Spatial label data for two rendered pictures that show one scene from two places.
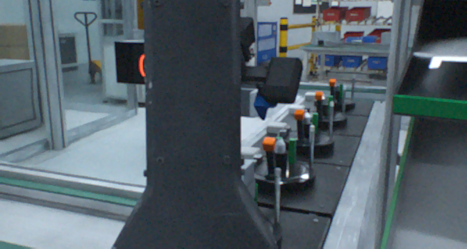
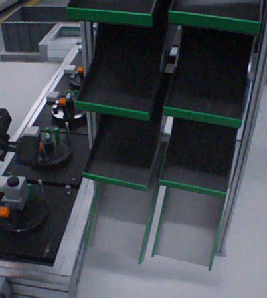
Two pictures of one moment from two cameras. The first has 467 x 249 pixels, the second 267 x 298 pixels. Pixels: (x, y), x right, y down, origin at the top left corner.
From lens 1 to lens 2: 42 cm
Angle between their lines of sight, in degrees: 27
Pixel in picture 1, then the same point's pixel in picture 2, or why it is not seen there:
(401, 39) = (93, 120)
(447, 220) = (121, 209)
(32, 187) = not seen: outside the picture
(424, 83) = (102, 154)
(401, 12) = not seen: hidden behind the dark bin
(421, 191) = (110, 195)
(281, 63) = (26, 144)
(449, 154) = not seen: hidden behind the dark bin
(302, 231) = (60, 202)
